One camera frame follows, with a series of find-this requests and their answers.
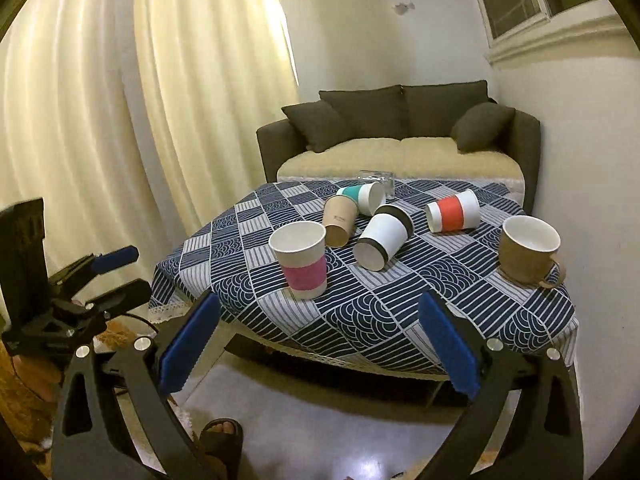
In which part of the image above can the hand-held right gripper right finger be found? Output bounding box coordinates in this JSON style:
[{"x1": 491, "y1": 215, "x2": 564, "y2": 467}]
[{"x1": 415, "y1": 290, "x2": 586, "y2": 480}]

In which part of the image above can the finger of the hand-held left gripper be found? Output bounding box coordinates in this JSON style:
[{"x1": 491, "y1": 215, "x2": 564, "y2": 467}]
[
  {"x1": 75, "y1": 279, "x2": 153, "y2": 322},
  {"x1": 47, "y1": 245, "x2": 140, "y2": 291}
]

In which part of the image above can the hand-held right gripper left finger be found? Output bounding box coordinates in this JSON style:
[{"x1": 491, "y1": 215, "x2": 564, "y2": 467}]
[{"x1": 51, "y1": 290, "x2": 223, "y2": 480}]

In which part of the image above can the white cup with black bands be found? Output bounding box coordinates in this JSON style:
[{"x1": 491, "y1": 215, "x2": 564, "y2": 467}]
[{"x1": 352, "y1": 203, "x2": 415, "y2": 272}]

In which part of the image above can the white cup with red sleeve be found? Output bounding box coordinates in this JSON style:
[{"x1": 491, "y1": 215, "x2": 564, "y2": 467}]
[{"x1": 426, "y1": 189, "x2": 481, "y2": 234}]

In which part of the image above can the white cup with pink sleeve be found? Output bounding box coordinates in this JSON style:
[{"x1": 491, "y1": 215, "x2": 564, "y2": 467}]
[{"x1": 268, "y1": 221, "x2": 328, "y2": 301}]

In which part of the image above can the brown paper cup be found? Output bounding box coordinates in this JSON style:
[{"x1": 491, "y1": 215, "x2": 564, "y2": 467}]
[{"x1": 322, "y1": 196, "x2": 360, "y2": 248}]

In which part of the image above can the white cup with teal sleeve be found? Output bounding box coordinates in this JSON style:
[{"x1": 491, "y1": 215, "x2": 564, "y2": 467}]
[{"x1": 336, "y1": 182, "x2": 386, "y2": 216}]

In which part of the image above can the dark table leg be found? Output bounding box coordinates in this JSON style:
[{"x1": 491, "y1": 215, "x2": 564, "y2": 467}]
[{"x1": 427, "y1": 380, "x2": 449, "y2": 409}]

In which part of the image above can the blue white patterned tablecloth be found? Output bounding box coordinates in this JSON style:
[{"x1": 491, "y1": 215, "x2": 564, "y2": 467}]
[{"x1": 148, "y1": 178, "x2": 581, "y2": 376}]

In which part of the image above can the person's foot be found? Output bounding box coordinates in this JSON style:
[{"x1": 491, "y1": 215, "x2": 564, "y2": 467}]
[{"x1": 202, "y1": 421, "x2": 237, "y2": 480}]

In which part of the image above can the black slipper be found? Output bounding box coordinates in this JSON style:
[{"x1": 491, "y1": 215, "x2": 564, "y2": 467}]
[{"x1": 192, "y1": 417, "x2": 245, "y2": 480}]

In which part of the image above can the brown ceramic mug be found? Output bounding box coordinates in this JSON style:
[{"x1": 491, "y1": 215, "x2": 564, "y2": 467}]
[{"x1": 498, "y1": 216, "x2": 567, "y2": 289}]

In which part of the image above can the brown shaggy rug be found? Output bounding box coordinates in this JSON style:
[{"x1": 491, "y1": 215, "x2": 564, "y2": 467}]
[{"x1": 0, "y1": 320, "x2": 166, "y2": 453}]

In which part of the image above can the cream curtain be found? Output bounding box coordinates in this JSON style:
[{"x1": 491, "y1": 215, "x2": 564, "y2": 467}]
[{"x1": 0, "y1": 0, "x2": 301, "y2": 321}]

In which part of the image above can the clear glass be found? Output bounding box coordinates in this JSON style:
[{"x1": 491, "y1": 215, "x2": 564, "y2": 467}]
[{"x1": 358, "y1": 170, "x2": 396, "y2": 196}]

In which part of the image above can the dark brown sofa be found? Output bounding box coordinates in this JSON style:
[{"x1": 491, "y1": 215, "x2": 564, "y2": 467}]
[{"x1": 256, "y1": 80, "x2": 542, "y2": 211}]

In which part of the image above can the cream fleece sofa cover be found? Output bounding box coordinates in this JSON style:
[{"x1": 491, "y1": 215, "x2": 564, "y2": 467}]
[{"x1": 276, "y1": 136, "x2": 525, "y2": 184}]

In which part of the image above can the dark throw pillow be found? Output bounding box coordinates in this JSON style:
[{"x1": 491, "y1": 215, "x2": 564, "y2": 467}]
[
  {"x1": 281, "y1": 101, "x2": 356, "y2": 154},
  {"x1": 451, "y1": 103, "x2": 516, "y2": 154}
]

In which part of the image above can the dark square back cushion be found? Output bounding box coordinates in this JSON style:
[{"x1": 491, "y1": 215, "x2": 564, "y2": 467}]
[
  {"x1": 318, "y1": 85, "x2": 405, "y2": 139},
  {"x1": 401, "y1": 80, "x2": 490, "y2": 139}
]

